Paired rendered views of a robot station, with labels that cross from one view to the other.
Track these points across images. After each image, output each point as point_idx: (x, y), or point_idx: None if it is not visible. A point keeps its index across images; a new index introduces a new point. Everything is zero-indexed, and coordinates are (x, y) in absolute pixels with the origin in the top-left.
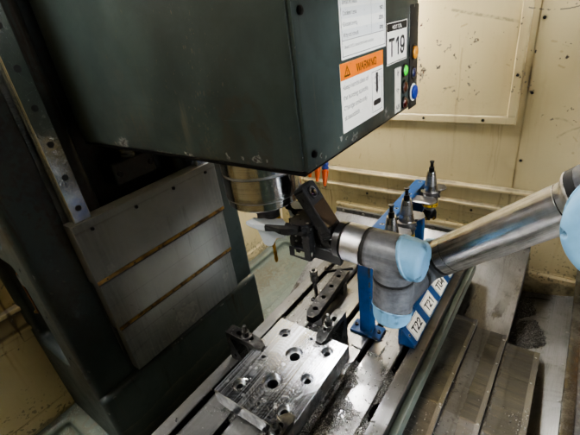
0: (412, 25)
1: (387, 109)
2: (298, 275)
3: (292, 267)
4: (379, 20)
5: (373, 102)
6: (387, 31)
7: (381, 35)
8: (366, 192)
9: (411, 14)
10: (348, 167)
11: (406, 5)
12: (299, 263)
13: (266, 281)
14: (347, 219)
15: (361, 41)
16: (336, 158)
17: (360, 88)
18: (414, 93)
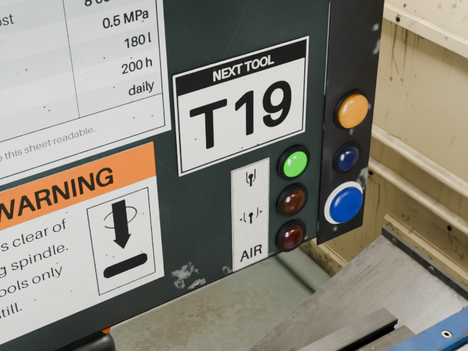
0: (345, 45)
1: (188, 269)
2: (253, 345)
3: (253, 317)
4: (126, 76)
5: (100, 271)
6: (182, 92)
7: (139, 111)
8: (448, 225)
9: (333, 20)
10: (423, 153)
11: (303, 2)
12: (271, 315)
13: (184, 333)
14: (393, 266)
15: (12, 151)
16: (402, 123)
17: (18, 258)
18: (338, 212)
